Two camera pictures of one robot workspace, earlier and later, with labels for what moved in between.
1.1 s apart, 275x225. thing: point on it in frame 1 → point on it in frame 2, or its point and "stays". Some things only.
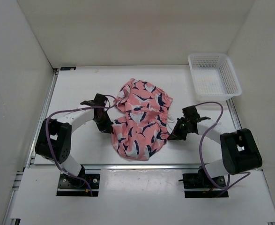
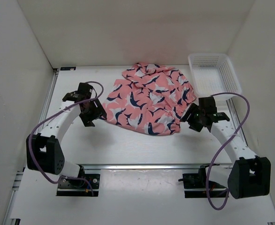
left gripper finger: (107, 123) → (97, 103)
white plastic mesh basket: (214, 77) stays
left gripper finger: (100, 126) → (87, 119)
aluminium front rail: (142, 166) stays
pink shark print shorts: (141, 125) → (150, 98)
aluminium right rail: (234, 114) stays
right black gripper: (175, 134) → (193, 109)
